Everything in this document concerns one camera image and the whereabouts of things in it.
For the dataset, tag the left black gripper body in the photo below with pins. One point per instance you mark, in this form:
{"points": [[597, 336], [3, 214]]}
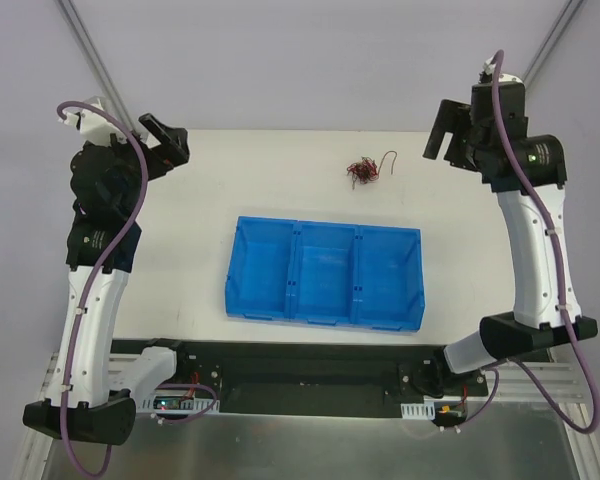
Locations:
{"points": [[156, 151]]}

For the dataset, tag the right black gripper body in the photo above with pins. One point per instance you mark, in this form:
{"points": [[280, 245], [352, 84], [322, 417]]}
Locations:
{"points": [[460, 138]]}

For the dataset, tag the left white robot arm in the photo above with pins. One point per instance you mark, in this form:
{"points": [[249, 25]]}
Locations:
{"points": [[109, 179]]}

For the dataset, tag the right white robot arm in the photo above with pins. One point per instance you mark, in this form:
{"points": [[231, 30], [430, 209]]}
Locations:
{"points": [[489, 135]]}

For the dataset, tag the blue three-compartment bin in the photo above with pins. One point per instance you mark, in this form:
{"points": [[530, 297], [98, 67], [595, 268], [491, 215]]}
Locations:
{"points": [[328, 274]]}

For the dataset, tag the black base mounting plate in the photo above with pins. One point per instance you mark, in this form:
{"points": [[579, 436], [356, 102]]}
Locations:
{"points": [[361, 381]]}

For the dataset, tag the left white cable duct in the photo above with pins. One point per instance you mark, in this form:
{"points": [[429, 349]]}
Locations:
{"points": [[172, 405]]}

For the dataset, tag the white cable duct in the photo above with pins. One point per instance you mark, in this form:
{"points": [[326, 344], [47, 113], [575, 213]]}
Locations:
{"points": [[418, 411], [172, 405]]}

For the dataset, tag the right white cable duct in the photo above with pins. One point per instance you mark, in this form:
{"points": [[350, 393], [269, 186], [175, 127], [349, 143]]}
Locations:
{"points": [[418, 411]]}

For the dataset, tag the aluminium rail frame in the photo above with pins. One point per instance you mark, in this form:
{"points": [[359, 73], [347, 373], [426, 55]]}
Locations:
{"points": [[532, 379]]}

